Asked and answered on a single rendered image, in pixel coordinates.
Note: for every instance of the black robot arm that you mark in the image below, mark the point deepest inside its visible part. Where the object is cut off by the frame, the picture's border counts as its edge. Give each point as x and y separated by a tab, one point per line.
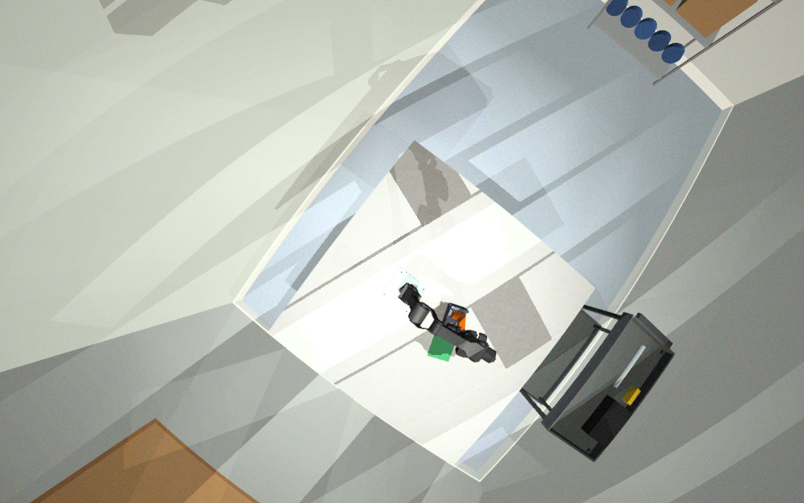
467	347

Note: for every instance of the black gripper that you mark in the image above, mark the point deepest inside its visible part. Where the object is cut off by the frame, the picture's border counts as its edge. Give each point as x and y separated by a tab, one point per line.
482	336

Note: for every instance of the orange block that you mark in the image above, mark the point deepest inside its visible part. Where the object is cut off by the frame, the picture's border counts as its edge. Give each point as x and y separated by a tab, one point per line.
461	319

